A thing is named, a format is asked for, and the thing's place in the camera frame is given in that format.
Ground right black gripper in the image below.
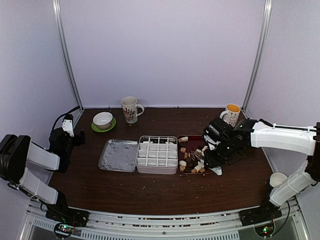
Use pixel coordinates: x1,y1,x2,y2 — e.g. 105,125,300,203
203,139,236,168

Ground white metal tongs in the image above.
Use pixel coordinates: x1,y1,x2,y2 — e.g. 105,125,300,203
189,149,222,176

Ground red chocolate tray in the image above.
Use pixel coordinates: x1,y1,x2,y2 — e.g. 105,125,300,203
177,135,213,175

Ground lilac bunny tin lid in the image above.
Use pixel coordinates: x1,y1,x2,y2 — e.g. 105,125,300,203
97,139,139,173

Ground lilac tin box with dividers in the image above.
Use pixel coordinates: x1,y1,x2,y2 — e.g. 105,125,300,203
135,135,178,175

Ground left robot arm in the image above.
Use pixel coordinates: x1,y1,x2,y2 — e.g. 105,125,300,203
0,106,85,222

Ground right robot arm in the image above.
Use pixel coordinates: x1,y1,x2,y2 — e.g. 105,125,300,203
202,117,320,221

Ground white oval chocolate in tray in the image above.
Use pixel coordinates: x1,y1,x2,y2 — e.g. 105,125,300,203
179,160,187,167

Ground white mug yellow inside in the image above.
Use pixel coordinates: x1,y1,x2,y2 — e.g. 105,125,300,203
219,103,241,127

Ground green saucer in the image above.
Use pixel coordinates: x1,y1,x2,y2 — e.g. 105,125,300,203
91,117,117,133

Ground white bowl near right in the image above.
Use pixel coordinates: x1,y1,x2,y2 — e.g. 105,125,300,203
268,172,288,188

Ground tall floral mug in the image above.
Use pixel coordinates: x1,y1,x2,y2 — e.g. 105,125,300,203
120,96,145,124

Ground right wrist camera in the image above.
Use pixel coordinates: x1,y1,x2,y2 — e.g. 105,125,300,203
202,135,216,150

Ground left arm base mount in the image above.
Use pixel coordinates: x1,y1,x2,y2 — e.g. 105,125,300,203
45,208,90,239

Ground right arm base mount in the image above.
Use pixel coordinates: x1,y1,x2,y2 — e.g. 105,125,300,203
239,207,282,238

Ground front aluminium rail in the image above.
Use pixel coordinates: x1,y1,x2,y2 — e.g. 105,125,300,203
17,203,311,240

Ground left aluminium frame post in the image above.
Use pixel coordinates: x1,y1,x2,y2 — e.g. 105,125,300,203
52,0,84,111

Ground aluminium frame post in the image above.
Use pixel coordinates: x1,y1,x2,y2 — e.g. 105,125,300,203
242,0,273,115
52,0,84,111

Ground right aluminium frame post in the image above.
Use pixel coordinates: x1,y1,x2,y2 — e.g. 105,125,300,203
242,0,273,115

